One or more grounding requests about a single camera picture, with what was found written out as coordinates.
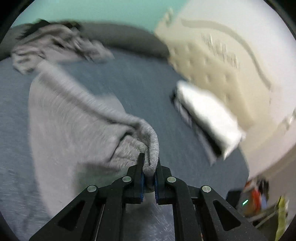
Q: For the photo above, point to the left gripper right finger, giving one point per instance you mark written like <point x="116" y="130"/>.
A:
<point x="201" y="213"/>

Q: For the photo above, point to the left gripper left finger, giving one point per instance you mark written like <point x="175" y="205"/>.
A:
<point x="97" y="213"/>

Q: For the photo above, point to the grey knit sweater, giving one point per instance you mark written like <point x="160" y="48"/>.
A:
<point x="78" y="139"/>

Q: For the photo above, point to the grey folded garment under stack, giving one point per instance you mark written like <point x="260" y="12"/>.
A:
<point x="213" y="152"/>

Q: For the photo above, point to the blue patterned bed sheet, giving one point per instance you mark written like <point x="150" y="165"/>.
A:
<point x="143" y="86"/>

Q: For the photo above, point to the cream tufted headboard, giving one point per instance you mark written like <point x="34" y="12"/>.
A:
<point x="214" y="57"/>

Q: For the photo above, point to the grey crumpled garment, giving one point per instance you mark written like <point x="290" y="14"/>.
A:
<point x="56" y="43"/>

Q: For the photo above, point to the black garment on duvet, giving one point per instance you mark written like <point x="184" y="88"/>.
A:
<point x="43" y="23"/>

